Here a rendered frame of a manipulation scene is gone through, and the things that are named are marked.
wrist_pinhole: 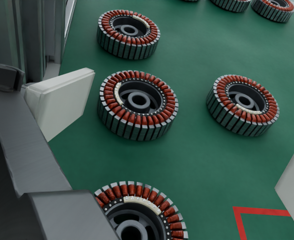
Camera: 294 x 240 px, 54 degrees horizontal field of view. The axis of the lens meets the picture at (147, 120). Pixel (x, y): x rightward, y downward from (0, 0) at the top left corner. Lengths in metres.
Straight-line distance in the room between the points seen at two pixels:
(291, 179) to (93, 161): 0.24
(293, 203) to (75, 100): 0.13
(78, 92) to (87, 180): 0.20
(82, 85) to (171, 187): 0.24
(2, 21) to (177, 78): 0.33
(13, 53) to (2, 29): 0.02
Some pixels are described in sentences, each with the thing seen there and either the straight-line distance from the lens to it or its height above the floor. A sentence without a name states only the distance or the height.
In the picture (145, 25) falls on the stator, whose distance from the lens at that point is 0.55.
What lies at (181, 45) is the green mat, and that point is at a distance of 0.60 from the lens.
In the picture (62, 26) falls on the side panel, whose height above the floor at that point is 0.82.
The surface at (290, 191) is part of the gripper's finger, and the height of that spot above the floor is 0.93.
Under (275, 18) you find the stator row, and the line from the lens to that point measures 0.87.
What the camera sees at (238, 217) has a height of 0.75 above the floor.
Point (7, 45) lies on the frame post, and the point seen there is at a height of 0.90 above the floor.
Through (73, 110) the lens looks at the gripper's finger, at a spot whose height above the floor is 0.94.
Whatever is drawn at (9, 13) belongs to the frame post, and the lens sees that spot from 0.24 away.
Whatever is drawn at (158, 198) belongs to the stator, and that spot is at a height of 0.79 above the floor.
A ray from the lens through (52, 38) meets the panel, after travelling 0.45.
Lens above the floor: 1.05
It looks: 46 degrees down
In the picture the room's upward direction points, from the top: 20 degrees clockwise
